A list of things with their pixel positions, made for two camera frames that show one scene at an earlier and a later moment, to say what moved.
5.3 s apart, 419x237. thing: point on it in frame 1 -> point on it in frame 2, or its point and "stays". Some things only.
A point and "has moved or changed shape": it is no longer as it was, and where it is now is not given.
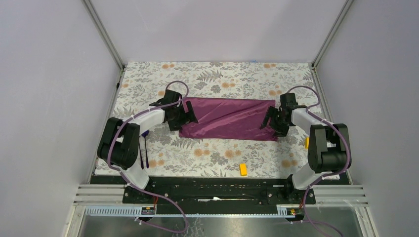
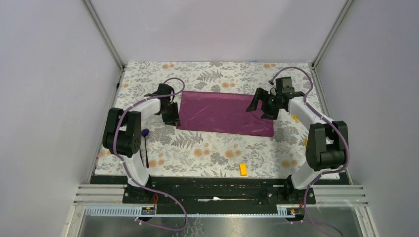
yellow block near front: [243, 169] stays
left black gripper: [187, 117] -> [174, 118]
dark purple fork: [141, 156] stays
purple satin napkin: [229, 118] has moved or changed shape
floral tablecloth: [143, 83] stays
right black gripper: [281, 131] -> [260, 95]
